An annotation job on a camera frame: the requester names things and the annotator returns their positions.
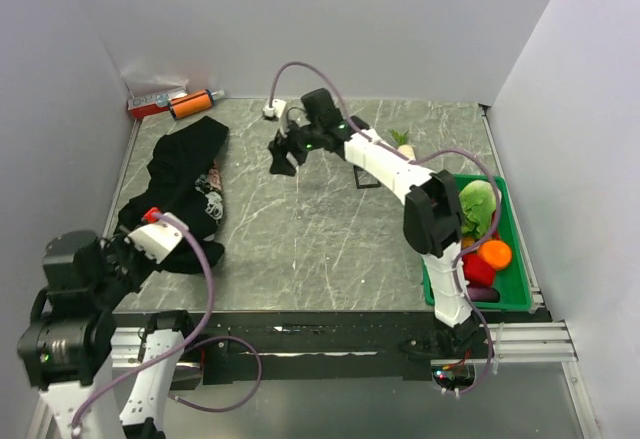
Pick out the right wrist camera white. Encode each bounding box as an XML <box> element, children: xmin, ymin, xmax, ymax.
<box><xmin>262</xmin><ymin>99</ymin><xmax>289</xmax><ymax>137</ymax></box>

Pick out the green toy lettuce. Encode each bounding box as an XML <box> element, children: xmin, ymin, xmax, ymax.
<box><xmin>459</xmin><ymin>180</ymin><xmax>497</xmax><ymax>240</ymax></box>

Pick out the purple cable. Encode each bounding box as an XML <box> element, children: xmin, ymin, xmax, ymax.
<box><xmin>269</xmin><ymin>61</ymin><xmax>501</xmax><ymax>396</ymax></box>
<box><xmin>69</xmin><ymin>210</ymin><xmax>264</xmax><ymax>435</ymax></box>

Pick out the clear plastic bag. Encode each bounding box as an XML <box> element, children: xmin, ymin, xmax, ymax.
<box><xmin>121</xmin><ymin>61</ymin><xmax>188</xmax><ymax>97</ymax></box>

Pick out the red toy pepper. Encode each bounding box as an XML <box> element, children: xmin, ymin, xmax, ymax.
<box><xmin>462</xmin><ymin>253</ymin><xmax>496</xmax><ymax>287</ymax></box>

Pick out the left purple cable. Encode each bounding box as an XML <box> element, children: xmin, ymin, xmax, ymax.
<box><xmin>69</xmin><ymin>210</ymin><xmax>264</xmax><ymax>435</ymax></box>

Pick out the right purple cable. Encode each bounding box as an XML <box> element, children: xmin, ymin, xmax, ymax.
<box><xmin>269</xmin><ymin>61</ymin><xmax>501</xmax><ymax>396</ymax></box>

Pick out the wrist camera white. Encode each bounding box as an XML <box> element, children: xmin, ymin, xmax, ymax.
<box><xmin>262</xmin><ymin>99</ymin><xmax>289</xmax><ymax>137</ymax></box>
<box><xmin>126</xmin><ymin>207</ymin><xmax>189</xmax><ymax>264</ymax></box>

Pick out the orange black cylinder tool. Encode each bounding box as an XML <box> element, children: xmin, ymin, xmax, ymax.
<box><xmin>169</xmin><ymin>89</ymin><xmax>226</xmax><ymax>120</ymax></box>

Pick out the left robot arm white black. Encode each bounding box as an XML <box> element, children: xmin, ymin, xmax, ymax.
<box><xmin>17</xmin><ymin>230</ymin><xmax>198</xmax><ymax>438</ymax></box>

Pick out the black printed t-shirt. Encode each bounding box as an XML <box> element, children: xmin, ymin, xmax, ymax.
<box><xmin>118</xmin><ymin>116</ymin><xmax>229</xmax><ymax>266</ymax></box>

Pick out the black wire frame stand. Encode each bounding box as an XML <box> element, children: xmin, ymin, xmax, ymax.
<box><xmin>353</xmin><ymin>165</ymin><xmax>382</xmax><ymax>190</ymax></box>

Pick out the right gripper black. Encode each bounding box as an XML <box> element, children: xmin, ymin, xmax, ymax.
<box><xmin>266</xmin><ymin>114</ymin><xmax>321</xmax><ymax>180</ymax></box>

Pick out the orange toy fruit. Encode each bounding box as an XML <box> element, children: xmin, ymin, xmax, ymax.
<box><xmin>477</xmin><ymin>239</ymin><xmax>513</xmax><ymax>271</ymax></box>

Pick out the white toy radish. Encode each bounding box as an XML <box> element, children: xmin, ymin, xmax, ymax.
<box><xmin>389</xmin><ymin>129</ymin><xmax>416</xmax><ymax>160</ymax></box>

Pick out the green plastic bin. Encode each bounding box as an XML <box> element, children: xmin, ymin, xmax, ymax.
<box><xmin>422</xmin><ymin>173</ymin><xmax>532</xmax><ymax>311</ymax></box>

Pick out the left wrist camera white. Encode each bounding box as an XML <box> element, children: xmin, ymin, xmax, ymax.
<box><xmin>126</xmin><ymin>207</ymin><xmax>189</xmax><ymax>264</ymax></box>

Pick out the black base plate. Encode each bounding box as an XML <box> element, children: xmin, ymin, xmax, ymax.
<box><xmin>112</xmin><ymin>310</ymin><xmax>551</xmax><ymax>386</ymax></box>

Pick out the red white toothpaste box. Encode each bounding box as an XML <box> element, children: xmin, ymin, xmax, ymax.
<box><xmin>127</xmin><ymin>87</ymin><xmax>187</xmax><ymax>120</ymax></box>

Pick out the purple toy eggplant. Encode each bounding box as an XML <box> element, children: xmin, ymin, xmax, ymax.
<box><xmin>467</xmin><ymin>286</ymin><xmax>501</xmax><ymax>303</ymax></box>

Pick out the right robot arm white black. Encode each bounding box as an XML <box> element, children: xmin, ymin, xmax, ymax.
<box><xmin>263</xmin><ymin>88</ymin><xmax>472</xmax><ymax>358</ymax></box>

